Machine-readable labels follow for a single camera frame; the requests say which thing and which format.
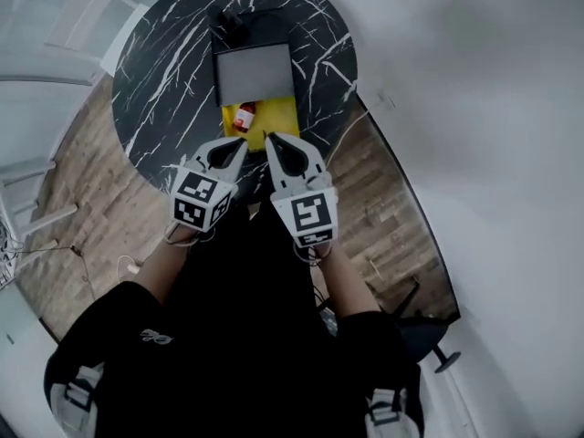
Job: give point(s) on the white chair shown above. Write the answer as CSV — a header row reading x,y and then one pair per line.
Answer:
x,y
98,25

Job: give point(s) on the red sauce bottle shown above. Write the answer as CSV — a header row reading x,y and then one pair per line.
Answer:
x,y
244,117

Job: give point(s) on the black stand with clamp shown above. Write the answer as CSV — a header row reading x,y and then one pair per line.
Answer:
x,y
232,23

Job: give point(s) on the person's left forearm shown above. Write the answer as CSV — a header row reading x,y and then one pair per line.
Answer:
x,y
159,267

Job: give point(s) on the person with headset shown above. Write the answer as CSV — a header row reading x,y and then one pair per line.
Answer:
x,y
237,345

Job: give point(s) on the white furniture frame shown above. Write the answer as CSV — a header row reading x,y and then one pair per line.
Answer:
x,y
32,194

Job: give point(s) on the grey box lid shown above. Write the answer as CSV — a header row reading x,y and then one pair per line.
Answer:
x,y
257,94

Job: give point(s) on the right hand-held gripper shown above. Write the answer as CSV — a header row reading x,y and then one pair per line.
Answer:
x,y
310,212

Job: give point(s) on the person's right forearm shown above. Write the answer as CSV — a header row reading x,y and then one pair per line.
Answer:
x,y
349,281

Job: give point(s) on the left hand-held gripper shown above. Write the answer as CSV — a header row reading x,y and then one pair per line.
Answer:
x,y
196,201

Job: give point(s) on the black office chair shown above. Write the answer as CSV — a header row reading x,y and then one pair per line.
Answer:
x,y
424,336

